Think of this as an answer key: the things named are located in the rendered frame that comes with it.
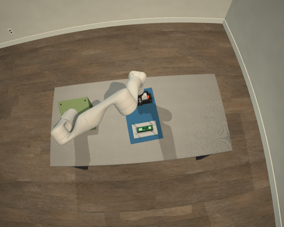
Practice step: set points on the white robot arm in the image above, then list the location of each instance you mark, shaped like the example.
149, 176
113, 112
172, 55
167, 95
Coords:
125, 100

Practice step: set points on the blue flat mat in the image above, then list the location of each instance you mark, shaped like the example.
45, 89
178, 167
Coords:
144, 124

